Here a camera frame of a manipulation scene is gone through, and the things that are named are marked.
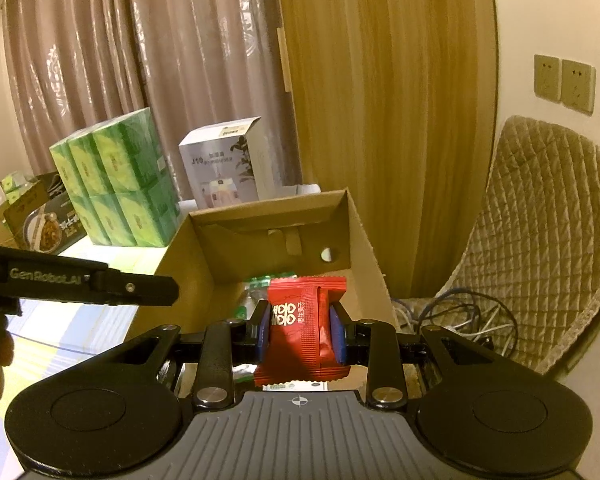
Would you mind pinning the tall printed cardboard box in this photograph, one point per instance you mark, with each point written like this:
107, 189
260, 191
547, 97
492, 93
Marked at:
25, 205

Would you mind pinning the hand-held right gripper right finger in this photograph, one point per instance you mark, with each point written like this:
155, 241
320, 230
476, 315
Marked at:
337, 335

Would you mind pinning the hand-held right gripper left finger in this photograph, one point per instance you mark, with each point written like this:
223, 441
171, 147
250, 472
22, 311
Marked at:
262, 330

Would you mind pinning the red snack packet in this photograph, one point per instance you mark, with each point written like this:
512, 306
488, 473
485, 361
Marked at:
305, 320

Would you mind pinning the dark green instant food bowl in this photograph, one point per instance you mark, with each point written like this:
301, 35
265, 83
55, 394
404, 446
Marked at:
50, 230

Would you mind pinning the beige curtain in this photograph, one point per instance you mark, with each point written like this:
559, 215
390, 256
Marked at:
130, 35

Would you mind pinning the desktop with checked cloth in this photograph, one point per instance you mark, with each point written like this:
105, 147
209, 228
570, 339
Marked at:
80, 330

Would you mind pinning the white appliance box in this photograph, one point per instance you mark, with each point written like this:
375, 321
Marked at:
215, 170

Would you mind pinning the stack of green tissue packs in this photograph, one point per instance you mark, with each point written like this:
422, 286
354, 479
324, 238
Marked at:
120, 175

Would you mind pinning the brown cardboard box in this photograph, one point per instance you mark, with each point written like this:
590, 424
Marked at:
200, 260

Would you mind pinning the beige wall socket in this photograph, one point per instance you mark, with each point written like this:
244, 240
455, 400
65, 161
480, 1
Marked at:
547, 77
577, 85

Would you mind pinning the silver tea pouch green label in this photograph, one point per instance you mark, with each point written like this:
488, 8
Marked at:
260, 282

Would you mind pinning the pale green tissue pack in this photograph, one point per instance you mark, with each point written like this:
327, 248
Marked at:
12, 182

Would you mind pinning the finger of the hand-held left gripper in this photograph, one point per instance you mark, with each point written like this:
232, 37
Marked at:
140, 287

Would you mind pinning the wooden wardrobe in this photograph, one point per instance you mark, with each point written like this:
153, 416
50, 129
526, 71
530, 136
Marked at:
380, 85

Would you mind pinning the quilted chair back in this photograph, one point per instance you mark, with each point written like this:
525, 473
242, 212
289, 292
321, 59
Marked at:
540, 220

